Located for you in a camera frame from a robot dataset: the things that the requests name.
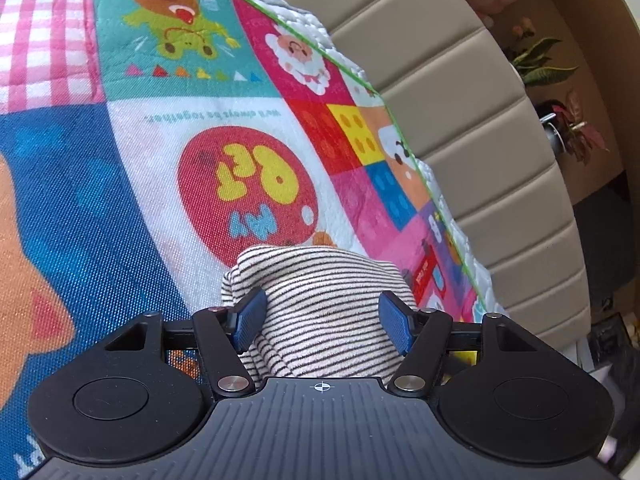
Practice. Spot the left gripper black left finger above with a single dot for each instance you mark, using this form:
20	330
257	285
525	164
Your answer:
222	335

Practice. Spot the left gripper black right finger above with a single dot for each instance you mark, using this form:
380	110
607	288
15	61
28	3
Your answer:
421	338

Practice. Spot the striped beige knit garment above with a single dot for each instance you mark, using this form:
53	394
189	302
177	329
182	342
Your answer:
322	312

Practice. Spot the colourful patchwork cartoon blanket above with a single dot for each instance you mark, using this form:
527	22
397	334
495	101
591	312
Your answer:
145	144

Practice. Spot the red leafy potted plant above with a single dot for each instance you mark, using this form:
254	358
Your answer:
567	128

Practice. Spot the beige padded headboard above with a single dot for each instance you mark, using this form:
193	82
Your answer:
508	191

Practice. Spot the green leafy potted plant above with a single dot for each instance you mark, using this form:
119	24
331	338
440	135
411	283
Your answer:
534	63

